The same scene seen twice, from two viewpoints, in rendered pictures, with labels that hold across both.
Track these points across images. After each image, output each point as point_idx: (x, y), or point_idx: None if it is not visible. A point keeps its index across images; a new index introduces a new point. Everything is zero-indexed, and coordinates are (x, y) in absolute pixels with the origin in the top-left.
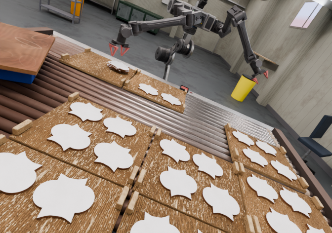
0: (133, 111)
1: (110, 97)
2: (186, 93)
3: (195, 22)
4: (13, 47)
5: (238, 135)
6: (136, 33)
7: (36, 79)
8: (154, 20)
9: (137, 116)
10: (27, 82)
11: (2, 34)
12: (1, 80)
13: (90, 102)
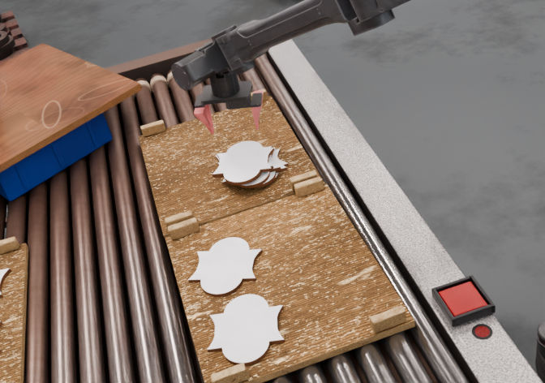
0: (79, 321)
1: (100, 262)
2: (371, 324)
3: (388, 2)
4: (7, 131)
5: None
6: (232, 66)
7: (35, 190)
8: (265, 19)
9: (62, 339)
10: (6, 197)
11: (39, 98)
12: None
13: (18, 268)
